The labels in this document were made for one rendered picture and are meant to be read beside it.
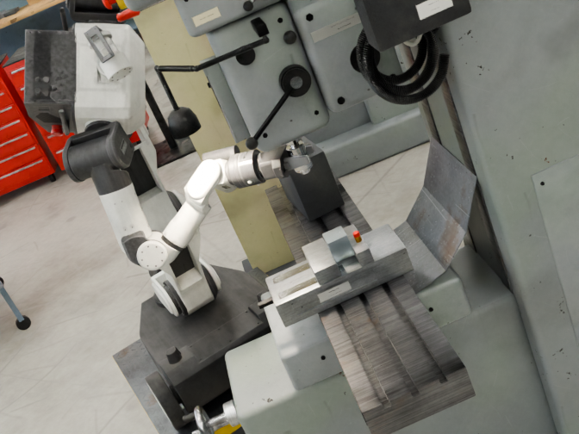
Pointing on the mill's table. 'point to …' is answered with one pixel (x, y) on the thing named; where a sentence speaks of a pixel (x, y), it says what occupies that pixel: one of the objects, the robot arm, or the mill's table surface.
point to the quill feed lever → (294, 75)
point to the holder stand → (313, 187)
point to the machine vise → (378, 275)
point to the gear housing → (214, 13)
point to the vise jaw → (321, 261)
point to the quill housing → (269, 77)
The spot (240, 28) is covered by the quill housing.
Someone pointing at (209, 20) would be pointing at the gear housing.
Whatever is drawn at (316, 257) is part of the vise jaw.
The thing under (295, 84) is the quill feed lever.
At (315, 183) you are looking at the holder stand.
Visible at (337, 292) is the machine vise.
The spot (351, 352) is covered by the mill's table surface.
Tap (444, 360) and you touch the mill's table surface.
